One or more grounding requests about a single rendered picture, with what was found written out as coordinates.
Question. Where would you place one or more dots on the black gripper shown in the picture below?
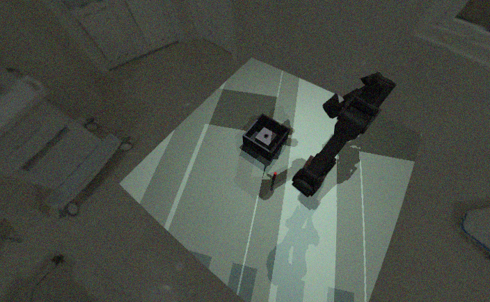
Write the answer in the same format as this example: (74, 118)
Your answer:
(332, 106)

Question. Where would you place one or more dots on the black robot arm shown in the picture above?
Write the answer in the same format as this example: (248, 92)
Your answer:
(354, 118)

